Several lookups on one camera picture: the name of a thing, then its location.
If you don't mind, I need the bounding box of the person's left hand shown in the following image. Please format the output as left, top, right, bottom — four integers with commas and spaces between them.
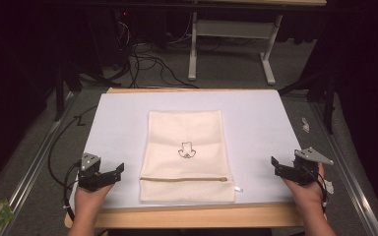
74, 182, 115, 220

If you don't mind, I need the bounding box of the white metal desk frame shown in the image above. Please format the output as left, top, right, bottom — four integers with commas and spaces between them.
187, 11, 284, 87

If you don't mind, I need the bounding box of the black stand leg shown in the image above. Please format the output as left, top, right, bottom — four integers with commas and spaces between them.
52, 62, 84, 123
278, 70, 338, 136

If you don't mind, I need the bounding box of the cream zippered laundry bag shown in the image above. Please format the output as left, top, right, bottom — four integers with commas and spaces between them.
139, 109, 244, 204

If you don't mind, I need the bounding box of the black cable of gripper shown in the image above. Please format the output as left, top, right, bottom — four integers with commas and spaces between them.
299, 165, 329, 210
47, 104, 98, 222

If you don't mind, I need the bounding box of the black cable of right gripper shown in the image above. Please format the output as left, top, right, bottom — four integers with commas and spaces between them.
299, 165, 329, 210

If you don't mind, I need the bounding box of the crumpled clear plastic scrap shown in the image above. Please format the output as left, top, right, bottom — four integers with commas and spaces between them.
300, 117, 311, 134

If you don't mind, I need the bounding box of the metal floor rail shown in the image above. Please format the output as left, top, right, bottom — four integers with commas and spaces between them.
309, 101, 378, 236
0, 91, 80, 236

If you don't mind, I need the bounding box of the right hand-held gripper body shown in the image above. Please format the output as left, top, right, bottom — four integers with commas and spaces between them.
281, 147, 335, 187

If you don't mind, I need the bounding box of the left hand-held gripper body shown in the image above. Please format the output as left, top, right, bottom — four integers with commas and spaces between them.
77, 152, 118, 193

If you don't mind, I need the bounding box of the person's right hand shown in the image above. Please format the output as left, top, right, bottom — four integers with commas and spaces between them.
283, 162, 327, 210

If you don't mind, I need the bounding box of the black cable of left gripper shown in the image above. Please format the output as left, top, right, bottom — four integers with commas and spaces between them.
47, 104, 98, 222

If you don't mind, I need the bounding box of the white table mat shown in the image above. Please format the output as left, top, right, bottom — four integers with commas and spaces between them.
69, 89, 303, 210

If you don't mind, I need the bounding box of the bundle of black floor cables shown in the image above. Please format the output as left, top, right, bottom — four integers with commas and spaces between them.
78, 9, 201, 89

